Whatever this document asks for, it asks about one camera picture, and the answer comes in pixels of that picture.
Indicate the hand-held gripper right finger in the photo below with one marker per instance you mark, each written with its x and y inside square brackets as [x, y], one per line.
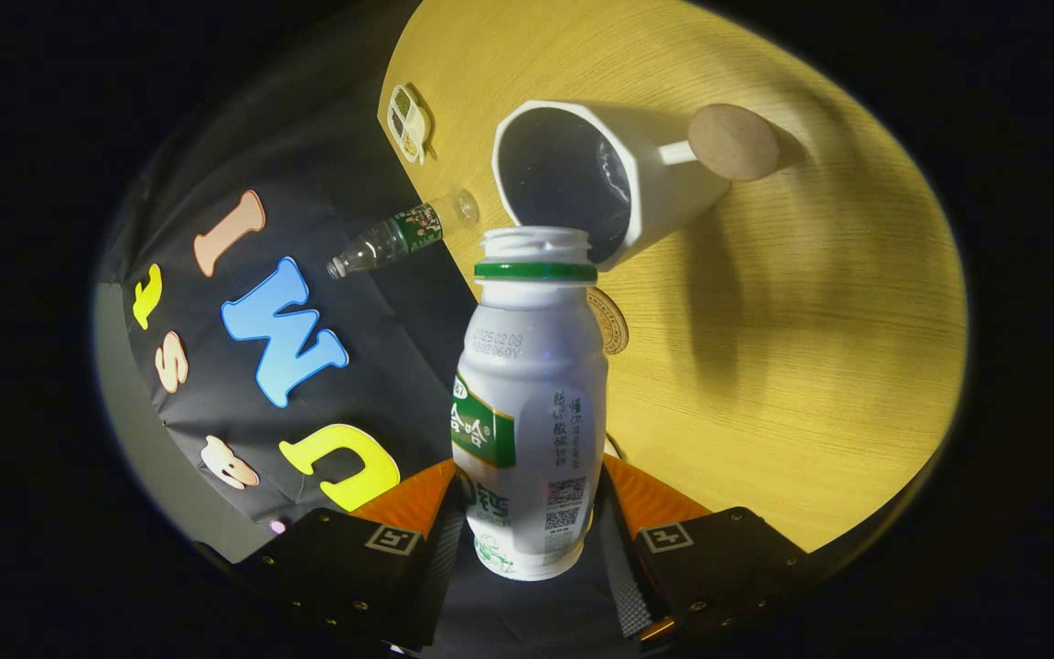
[623, 567]

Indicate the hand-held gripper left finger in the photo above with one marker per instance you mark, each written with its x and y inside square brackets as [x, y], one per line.
[440, 567]

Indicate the white juice bottle green label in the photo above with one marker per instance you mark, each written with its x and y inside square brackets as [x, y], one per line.
[536, 366]

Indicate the round brown coaster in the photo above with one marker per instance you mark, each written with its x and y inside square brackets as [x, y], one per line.
[614, 325]

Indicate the clear plastic water bottle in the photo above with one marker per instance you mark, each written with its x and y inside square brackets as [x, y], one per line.
[399, 235]

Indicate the wooden table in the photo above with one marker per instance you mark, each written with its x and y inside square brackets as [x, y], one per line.
[811, 366]

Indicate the white divided snack dish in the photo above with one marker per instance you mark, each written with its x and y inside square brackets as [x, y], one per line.
[406, 124]

